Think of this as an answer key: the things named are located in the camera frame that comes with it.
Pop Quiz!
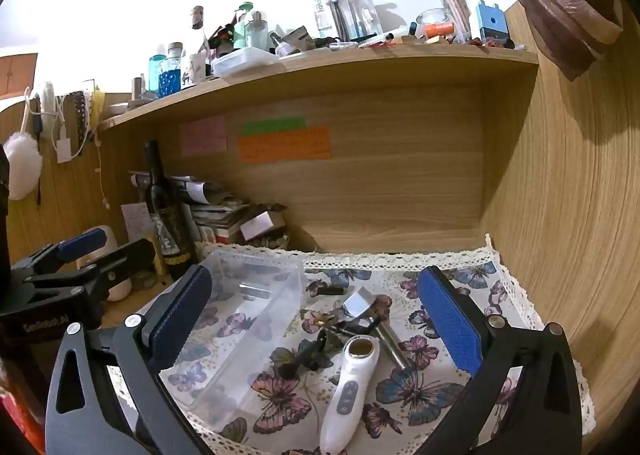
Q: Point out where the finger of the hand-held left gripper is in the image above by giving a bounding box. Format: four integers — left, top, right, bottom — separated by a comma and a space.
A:
10, 227, 108, 286
30, 238, 157, 316

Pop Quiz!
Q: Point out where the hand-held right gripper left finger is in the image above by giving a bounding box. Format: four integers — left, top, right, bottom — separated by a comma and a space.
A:
45, 264, 221, 455

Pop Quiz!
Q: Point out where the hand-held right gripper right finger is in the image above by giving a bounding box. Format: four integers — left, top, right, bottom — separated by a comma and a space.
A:
415, 265, 586, 455

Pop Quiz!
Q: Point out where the silver metal cylinder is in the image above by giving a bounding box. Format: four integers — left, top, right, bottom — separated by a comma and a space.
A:
375, 320, 408, 368

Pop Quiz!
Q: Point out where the clear plastic container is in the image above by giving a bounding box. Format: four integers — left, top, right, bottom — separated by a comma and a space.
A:
172, 250, 306, 428

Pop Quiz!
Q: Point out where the metal key ring with keys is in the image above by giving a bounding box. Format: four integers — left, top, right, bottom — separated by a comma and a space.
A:
312, 310, 373, 336

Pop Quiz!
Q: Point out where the black plastic tool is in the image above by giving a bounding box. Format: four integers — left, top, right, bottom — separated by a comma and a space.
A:
272, 330, 333, 378

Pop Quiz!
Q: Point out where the white handheld beauty device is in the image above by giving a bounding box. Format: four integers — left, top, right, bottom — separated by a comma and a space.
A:
319, 335, 378, 455

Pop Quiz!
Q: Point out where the cream cylindrical mug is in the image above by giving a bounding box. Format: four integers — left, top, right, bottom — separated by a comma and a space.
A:
75, 225, 133, 303

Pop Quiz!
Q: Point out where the gold wrapped stick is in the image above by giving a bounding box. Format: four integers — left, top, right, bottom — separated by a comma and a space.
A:
150, 235, 166, 276

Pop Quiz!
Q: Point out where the white paper note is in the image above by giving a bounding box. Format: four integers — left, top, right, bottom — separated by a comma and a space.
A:
121, 202, 153, 241

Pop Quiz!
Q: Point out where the dark wine bottle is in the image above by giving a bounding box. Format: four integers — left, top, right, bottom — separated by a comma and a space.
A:
144, 140, 201, 281

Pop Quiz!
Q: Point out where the small silver white cube box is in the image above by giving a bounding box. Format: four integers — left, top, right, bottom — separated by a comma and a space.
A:
345, 287, 381, 323

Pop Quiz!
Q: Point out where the butterfly print lace tablecloth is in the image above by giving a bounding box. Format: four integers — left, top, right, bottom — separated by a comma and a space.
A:
107, 235, 598, 455

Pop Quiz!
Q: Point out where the white fluffy puff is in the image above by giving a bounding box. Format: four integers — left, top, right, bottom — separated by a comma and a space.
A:
2, 131, 43, 200

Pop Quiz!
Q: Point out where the person's orange clothing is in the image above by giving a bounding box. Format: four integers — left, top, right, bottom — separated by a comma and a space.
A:
0, 387, 46, 455

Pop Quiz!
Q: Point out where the stack of books and magazines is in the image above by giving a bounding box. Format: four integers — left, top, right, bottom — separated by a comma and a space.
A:
130, 170, 288, 248

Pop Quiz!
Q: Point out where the bowl of small trinkets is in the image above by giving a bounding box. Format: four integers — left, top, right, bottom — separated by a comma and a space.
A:
250, 231, 291, 252

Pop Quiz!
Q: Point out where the small white cardboard box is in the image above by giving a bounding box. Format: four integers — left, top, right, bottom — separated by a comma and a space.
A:
240, 212, 287, 241

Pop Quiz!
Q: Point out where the white fuzzy hanging item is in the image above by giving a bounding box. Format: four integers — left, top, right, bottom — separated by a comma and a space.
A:
39, 81, 57, 136

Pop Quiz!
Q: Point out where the pink sticky note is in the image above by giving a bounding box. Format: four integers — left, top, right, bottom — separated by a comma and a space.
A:
180, 116, 228, 156

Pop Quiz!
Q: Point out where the wooden cabinet door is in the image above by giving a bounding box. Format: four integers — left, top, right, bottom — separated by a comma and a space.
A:
0, 53, 38, 100

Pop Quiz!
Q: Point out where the teal plastic bottle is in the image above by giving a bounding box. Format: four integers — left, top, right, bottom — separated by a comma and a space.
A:
148, 55, 166, 98

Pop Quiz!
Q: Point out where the bottle of blue beads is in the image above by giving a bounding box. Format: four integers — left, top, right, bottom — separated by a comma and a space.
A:
159, 42, 183, 96

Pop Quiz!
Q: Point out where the orange sticky note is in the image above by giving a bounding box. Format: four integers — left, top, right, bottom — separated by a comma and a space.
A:
237, 126, 332, 164

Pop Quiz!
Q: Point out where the green sticky note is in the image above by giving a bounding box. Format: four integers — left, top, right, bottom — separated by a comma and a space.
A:
241, 116, 307, 134

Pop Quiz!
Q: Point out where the white printed mug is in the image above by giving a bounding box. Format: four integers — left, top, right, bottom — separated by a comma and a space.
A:
181, 54, 208, 86

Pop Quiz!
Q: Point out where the clear lidded plastic box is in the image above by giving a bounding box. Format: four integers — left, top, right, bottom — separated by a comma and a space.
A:
211, 47, 281, 78

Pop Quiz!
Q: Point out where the glass bottle with brown top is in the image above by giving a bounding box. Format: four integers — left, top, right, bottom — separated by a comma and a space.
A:
190, 6, 211, 56

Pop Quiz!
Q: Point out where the mint green bottle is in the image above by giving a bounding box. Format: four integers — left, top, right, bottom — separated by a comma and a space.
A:
232, 2, 256, 50

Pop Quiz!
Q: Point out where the clear glass bottle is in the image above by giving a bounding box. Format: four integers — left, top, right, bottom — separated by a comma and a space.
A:
245, 11, 270, 50

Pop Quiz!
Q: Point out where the wooden shelf board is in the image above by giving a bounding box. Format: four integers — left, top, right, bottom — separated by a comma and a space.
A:
97, 47, 541, 133

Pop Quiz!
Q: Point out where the silver grey box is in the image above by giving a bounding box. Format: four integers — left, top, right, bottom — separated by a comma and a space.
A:
275, 26, 313, 56

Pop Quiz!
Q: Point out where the white syringe pen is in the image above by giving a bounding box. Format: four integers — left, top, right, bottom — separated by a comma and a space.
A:
372, 27, 416, 43

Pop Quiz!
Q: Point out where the blue plastic block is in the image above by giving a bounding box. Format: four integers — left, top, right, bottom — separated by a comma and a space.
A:
475, 0, 508, 43

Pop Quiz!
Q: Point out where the small glass bowl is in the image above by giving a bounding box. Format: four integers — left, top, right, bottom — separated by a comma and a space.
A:
416, 8, 451, 38

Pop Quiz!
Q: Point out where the clear jar of sticks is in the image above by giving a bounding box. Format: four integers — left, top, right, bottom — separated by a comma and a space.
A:
436, 0, 473, 40

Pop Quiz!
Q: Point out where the clear blister package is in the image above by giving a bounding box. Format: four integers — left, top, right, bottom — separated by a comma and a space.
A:
314, 0, 383, 40

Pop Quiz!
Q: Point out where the white earphone cable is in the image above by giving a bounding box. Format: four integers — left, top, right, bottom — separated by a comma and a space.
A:
96, 135, 112, 208

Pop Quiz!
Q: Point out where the white charger with cable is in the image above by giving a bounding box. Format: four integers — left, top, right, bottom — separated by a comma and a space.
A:
22, 85, 76, 164

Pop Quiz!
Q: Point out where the black dotted strap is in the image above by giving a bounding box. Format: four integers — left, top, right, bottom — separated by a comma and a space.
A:
67, 91, 91, 158

